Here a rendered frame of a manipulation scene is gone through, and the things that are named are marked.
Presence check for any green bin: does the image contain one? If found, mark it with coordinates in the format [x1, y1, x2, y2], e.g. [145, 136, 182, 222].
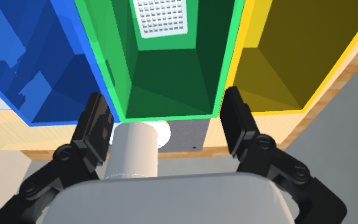
[74, 0, 245, 123]

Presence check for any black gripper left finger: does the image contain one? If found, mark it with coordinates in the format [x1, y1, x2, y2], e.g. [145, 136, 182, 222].
[0, 92, 114, 224]

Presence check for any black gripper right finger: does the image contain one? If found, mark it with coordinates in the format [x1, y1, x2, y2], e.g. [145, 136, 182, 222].
[219, 86, 347, 224]

